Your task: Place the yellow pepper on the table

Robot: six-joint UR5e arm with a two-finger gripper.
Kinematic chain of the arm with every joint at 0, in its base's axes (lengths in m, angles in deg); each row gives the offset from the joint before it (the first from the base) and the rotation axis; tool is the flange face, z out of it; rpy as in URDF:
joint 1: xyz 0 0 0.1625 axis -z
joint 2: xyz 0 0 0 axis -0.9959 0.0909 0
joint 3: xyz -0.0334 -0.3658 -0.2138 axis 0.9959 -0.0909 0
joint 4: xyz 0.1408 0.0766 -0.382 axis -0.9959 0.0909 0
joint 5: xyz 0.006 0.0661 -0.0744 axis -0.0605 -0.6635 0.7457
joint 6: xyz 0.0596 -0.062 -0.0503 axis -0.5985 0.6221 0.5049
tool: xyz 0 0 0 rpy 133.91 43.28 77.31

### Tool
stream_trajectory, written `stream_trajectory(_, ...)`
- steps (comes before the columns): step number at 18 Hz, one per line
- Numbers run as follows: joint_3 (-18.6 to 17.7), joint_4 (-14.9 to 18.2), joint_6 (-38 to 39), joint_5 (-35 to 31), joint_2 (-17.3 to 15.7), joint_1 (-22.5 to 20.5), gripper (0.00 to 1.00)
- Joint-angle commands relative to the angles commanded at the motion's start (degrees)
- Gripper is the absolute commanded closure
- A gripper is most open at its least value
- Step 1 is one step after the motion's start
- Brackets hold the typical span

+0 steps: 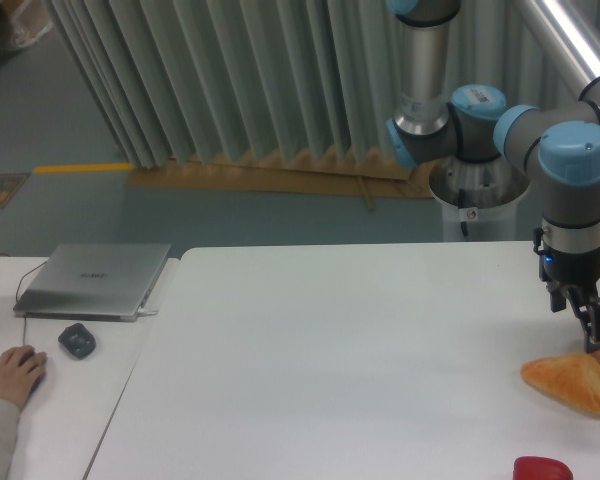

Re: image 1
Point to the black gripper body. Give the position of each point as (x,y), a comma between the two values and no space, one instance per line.
(576,269)

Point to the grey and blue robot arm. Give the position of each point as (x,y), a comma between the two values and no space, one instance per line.
(558,150)

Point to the red bell pepper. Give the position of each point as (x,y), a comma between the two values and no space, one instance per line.
(540,468)

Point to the person's hand on mouse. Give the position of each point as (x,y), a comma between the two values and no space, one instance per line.
(22,369)

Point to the orange triangular bread pastry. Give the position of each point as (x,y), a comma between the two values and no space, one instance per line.
(572,379)

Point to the brown cardboard sheet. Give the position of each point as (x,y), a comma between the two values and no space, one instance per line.
(375,176)

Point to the pale green pleated curtain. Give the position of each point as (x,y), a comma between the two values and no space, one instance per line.
(333,79)

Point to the silver closed laptop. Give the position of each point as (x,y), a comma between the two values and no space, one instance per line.
(100,282)

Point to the yellow floor tape strip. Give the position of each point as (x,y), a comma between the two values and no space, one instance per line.
(82,168)

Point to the black controller gadget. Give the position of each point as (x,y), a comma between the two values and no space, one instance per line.
(78,341)

